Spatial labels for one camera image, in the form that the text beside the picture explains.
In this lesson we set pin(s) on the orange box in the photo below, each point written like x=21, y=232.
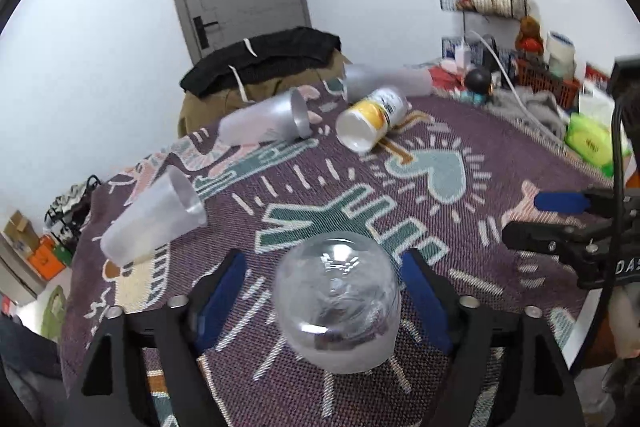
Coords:
x=44, y=261

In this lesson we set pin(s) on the green packet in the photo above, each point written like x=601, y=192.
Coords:
x=591, y=141

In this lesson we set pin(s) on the black hooded garment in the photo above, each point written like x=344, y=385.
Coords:
x=255, y=60

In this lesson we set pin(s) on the frosted plastic cup right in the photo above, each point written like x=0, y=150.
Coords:
x=361, y=80

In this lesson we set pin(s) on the white power adapter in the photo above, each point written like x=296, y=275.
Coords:
x=462, y=56

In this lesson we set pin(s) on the patterned purple woven blanket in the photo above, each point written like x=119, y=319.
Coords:
x=445, y=182

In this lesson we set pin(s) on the clear faceted plastic cup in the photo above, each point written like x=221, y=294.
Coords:
x=337, y=301

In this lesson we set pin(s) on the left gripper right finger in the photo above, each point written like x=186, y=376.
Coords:
x=534, y=388

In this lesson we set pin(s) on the black shoe rack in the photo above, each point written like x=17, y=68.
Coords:
x=68, y=213

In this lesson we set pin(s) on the frosted plastic cup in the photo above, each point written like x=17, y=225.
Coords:
x=361, y=80
x=163, y=212
x=283, y=117

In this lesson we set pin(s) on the brown cardboard box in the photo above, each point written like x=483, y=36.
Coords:
x=21, y=235

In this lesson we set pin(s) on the frosted plastic cup left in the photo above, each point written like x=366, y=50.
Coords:
x=163, y=212

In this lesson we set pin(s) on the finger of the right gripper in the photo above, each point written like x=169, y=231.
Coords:
x=570, y=244
x=598, y=202

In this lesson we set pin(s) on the green floor mat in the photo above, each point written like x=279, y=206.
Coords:
x=53, y=315

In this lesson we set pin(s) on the person's hand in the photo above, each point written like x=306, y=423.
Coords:
x=624, y=318

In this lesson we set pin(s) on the frosted plastic cup middle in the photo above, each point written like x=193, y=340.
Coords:
x=283, y=117

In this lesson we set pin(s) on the black door handle lock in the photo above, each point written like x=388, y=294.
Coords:
x=201, y=31

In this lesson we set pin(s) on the yellow label drink cup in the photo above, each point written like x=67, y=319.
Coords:
x=364, y=124

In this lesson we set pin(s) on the brown plush toy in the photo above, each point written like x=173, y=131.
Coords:
x=529, y=37

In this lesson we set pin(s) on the black-haired toy figure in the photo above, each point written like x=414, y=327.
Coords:
x=477, y=86

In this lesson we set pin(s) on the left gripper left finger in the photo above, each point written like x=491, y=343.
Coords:
x=113, y=387

